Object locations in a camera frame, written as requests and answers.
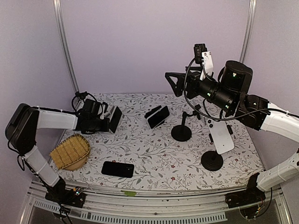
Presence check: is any white phone dual camera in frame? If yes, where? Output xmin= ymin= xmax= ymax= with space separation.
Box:
xmin=207 ymin=119 xmax=235 ymax=154

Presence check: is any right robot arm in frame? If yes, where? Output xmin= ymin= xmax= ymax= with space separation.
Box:
xmin=165 ymin=60 xmax=299 ymax=142

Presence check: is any green tape piece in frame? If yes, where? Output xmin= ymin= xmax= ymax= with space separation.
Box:
xmin=122 ymin=190 xmax=136 ymax=197

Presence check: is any white-edged phone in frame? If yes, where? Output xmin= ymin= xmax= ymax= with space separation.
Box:
xmin=146 ymin=106 xmax=170 ymax=129
xmin=108 ymin=106 xmax=122 ymax=133

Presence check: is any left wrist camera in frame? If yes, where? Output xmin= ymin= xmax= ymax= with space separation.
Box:
xmin=99 ymin=102 xmax=111 ymax=119

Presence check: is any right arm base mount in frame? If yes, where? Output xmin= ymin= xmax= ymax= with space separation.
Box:
xmin=225 ymin=173 xmax=266 ymax=208

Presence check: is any silver phone in clamp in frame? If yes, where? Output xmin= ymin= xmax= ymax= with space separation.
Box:
xmin=192 ymin=104 xmax=206 ymax=126

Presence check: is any black round phone stand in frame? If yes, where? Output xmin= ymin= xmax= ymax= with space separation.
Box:
xmin=171 ymin=110 xmax=201 ymax=142
xmin=201 ymin=125 xmax=233 ymax=171

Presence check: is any woven bamboo basket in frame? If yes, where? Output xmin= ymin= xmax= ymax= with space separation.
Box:
xmin=50 ymin=134 xmax=91 ymax=171

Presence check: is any left aluminium frame post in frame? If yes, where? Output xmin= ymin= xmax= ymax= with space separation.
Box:
xmin=53 ymin=0 xmax=79 ymax=92

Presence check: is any middle black round phone stand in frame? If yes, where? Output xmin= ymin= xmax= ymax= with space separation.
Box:
xmin=171 ymin=110 xmax=201 ymax=142

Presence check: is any aluminium frame post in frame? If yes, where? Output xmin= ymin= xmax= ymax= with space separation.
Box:
xmin=239 ymin=0 xmax=257 ymax=63
xmin=53 ymin=0 xmax=79 ymax=92

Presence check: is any floral table mat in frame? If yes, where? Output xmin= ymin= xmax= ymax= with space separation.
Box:
xmin=57 ymin=94 xmax=263 ymax=191

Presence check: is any black folding phone stand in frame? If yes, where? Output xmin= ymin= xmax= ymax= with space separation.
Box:
xmin=144 ymin=105 xmax=162 ymax=119

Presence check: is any right black round phone stand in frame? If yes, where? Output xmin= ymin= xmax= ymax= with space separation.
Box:
xmin=201 ymin=125 xmax=233 ymax=171

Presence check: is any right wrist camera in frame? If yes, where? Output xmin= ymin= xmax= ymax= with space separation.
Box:
xmin=193 ymin=43 xmax=214 ymax=81

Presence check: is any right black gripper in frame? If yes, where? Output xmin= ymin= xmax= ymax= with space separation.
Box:
xmin=164 ymin=66 xmax=236 ymax=113

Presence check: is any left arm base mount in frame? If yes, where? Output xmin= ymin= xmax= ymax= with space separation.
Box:
xmin=45 ymin=177 xmax=86 ymax=208

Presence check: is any right aluminium frame post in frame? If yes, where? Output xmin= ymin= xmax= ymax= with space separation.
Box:
xmin=239 ymin=0 xmax=257 ymax=63

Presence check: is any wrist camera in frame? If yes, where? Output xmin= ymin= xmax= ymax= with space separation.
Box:
xmin=99 ymin=102 xmax=111 ymax=119
xmin=193 ymin=43 xmax=214 ymax=81

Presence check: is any front aluminium rail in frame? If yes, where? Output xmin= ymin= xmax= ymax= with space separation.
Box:
xmin=19 ymin=181 xmax=293 ymax=224

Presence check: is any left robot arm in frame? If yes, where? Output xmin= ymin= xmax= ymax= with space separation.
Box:
xmin=5 ymin=92 xmax=109 ymax=203

